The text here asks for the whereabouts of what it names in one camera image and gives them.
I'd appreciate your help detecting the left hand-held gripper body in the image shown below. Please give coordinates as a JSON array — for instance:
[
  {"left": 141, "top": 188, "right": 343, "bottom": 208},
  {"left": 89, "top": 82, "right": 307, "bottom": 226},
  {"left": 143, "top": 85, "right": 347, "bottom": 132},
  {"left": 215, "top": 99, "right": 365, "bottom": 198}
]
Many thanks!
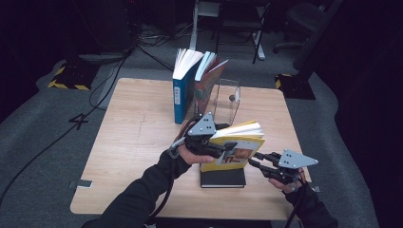
[{"left": 183, "top": 111, "right": 223, "bottom": 160}]

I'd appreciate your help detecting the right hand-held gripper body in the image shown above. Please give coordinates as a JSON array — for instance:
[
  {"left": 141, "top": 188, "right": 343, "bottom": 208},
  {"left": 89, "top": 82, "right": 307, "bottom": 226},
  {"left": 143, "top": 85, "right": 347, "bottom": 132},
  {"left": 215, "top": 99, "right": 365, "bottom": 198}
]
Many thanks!
[{"left": 268, "top": 148, "right": 319, "bottom": 185}]

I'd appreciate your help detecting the clear acrylic book stand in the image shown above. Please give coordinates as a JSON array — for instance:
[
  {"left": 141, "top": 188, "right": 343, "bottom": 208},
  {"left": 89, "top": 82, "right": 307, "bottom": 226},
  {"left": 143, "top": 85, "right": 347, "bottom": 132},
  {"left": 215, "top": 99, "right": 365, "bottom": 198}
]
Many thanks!
[{"left": 212, "top": 78, "right": 241, "bottom": 127}]

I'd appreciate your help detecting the yellow paperback book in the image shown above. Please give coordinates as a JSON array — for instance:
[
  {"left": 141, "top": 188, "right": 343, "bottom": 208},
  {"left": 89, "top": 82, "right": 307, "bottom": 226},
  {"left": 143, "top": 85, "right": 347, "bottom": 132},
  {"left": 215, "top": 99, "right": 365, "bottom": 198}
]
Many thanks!
[{"left": 200, "top": 119, "right": 266, "bottom": 174}]

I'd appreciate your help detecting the black hardcover book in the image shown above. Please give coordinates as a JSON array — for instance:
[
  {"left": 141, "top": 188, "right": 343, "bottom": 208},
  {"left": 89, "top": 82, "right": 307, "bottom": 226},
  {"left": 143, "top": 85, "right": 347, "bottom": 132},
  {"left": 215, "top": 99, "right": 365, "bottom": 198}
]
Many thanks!
[{"left": 200, "top": 167, "right": 247, "bottom": 189}]

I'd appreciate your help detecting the person's right hand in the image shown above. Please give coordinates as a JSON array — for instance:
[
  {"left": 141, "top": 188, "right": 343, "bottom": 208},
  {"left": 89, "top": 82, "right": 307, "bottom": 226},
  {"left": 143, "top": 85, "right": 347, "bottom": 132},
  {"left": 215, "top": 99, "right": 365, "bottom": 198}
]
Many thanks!
[{"left": 268, "top": 169, "right": 308, "bottom": 195}]

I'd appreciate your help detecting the person's left hand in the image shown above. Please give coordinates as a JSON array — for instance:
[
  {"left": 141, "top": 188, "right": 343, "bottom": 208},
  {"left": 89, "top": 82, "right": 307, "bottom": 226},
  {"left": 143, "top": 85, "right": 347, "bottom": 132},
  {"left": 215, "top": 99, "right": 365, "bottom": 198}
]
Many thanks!
[{"left": 178, "top": 145, "right": 215, "bottom": 166}]

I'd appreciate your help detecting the blue book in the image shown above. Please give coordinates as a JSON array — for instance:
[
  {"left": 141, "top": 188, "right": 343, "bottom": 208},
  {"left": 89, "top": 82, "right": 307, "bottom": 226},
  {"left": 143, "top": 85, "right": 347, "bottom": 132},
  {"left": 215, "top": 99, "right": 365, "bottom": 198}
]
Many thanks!
[{"left": 171, "top": 47, "right": 205, "bottom": 125}]

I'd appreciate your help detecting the red book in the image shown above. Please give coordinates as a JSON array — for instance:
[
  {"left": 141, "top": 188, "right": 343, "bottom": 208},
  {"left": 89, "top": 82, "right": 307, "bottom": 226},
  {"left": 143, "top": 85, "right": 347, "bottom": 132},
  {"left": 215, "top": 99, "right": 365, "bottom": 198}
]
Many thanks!
[{"left": 193, "top": 51, "right": 230, "bottom": 120}]

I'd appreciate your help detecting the white desk leg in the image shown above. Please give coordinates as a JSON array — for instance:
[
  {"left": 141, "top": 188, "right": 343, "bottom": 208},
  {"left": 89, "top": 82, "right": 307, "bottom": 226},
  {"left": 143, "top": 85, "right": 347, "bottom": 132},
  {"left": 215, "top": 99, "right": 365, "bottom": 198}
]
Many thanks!
[
  {"left": 252, "top": 29, "right": 266, "bottom": 61},
  {"left": 188, "top": 0, "right": 210, "bottom": 51}
]

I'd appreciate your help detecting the black office chair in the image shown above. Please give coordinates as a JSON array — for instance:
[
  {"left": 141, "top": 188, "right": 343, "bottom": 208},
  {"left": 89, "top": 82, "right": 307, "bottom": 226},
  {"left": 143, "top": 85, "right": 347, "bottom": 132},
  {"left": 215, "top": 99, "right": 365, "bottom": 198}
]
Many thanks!
[{"left": 273, "top": 1, "right": 327, "bottom": 55}]

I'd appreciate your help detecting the dark equipment stand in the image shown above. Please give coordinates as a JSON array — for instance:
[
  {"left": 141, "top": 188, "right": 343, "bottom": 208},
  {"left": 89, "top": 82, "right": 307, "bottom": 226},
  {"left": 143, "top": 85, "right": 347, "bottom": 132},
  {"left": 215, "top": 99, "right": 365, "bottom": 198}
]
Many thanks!
[{"left": 65, "top": 0, "right": 137, "bottom": 65}]

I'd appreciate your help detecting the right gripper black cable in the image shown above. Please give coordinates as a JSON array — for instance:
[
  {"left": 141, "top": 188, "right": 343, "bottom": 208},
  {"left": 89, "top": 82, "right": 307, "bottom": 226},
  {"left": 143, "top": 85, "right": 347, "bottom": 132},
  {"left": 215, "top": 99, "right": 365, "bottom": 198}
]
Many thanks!
[{"left": 284, "top": 181, "right": 307, "bottom": 228}]

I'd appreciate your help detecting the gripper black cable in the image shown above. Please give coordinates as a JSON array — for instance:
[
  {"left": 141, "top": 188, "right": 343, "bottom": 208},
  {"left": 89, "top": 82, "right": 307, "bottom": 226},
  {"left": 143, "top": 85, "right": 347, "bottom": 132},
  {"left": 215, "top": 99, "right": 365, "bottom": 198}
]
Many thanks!
[
  {"left": 146, "top": 116, "right": 199, "bottom": 224},
  {"left": 284, "top": 181, "right": 307, "bottom": 228}
]

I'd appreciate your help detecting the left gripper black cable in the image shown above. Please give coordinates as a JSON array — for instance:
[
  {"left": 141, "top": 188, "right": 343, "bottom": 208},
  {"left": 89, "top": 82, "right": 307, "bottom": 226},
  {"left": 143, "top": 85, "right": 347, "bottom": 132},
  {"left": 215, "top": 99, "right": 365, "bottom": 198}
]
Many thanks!
[{"left": 146, "top": 116, "right": 199, "bottom": 224}]

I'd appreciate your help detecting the yellow black striped base plate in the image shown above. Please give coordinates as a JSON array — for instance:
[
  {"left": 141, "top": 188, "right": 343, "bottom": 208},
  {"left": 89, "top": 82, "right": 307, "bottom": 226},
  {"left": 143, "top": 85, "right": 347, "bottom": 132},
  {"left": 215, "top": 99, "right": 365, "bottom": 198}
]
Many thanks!
[
  {"left": 47, "top": 61, "right": 99, "bottom": 91},
  {"left": 275, "top": 73, "right": 317, "bottom": 101}
]

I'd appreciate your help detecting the bundle of floor cables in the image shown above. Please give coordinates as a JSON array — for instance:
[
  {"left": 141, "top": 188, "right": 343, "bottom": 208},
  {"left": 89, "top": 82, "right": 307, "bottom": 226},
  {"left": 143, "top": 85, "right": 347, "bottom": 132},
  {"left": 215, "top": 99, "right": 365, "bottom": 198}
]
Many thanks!
[{"left": 137, "top": 22, "right": 194, "bottom": 48}]

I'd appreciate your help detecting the black metal frame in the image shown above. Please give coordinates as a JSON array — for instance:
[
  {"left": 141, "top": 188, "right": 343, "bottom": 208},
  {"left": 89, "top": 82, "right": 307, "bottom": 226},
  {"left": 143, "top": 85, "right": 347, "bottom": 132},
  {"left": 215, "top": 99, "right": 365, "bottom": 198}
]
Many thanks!
[{"left": 215, "top": 0, "right": 267, "bottom": 65}]

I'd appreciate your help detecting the looped black floor cable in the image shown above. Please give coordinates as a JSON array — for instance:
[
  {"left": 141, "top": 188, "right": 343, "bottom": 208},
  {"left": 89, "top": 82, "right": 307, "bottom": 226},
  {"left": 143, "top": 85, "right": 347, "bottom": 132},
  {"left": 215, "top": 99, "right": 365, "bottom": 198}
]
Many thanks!
[{"left": 88, "top": 58, "right": 119, "bottom": 110}]

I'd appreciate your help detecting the black slanted stand post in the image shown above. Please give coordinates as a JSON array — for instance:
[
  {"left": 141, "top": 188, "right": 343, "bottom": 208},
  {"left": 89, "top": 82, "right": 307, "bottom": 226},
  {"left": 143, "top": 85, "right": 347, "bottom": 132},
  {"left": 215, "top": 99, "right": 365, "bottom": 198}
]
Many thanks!
[{"left": 291, "top": 0, "right": 345, "bottom": 80}]

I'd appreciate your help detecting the long black floor cable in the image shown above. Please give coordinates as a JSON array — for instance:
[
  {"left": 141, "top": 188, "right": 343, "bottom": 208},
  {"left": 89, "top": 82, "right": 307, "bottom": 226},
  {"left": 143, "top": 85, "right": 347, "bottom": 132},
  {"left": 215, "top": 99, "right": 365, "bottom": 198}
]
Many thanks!
[{"left": 0, "top": 51, "right": 132, "bottom": 207}]

